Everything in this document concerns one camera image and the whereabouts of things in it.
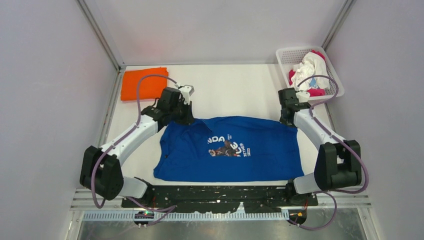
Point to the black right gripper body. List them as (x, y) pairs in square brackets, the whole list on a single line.
[(285, 121)]

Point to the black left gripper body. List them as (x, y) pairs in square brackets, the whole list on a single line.
[(181, 113)]

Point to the blue panda print t-shirt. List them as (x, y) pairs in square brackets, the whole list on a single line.
[(229, 149)]

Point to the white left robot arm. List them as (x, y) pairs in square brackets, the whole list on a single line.
[(101, 170)]

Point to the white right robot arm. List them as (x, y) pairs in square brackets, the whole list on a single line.
[(336, 165)]

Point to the pink crumpled t-shirt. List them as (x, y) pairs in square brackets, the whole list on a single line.
[(314, 92)]

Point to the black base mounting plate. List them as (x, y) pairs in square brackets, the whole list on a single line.
[(221, 199)]

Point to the aluminium frame rail left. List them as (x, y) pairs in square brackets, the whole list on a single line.
[(96, 21)]

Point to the aluminium frame rail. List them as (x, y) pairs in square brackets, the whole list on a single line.
[(96, 21), (338, 23)]

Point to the aluminium frame rail right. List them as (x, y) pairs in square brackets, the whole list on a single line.
[(338, 23)]

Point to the white slotted cable duct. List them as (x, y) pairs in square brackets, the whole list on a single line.
[(134, 215)]

